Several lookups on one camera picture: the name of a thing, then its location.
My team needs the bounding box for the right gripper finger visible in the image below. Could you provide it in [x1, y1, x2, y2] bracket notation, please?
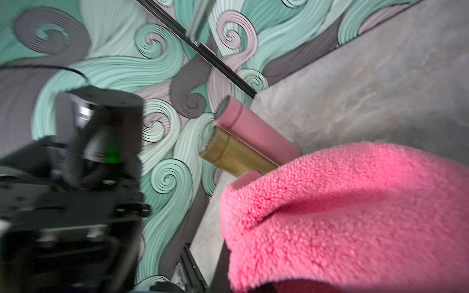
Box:
[208, 242, 232, 293]

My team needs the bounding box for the pink microfiber cloth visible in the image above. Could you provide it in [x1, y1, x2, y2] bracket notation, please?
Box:
[221, 142, 469, 293]

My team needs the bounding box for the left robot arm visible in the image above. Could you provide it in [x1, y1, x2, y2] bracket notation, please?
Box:
[1, 83, 213, 293]

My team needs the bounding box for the gold thermos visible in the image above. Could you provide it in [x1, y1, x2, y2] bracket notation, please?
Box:
[199, 125, 277, 178]

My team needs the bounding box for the pink thermos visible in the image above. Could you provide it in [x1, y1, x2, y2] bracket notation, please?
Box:
[214, 95, 301, 166]

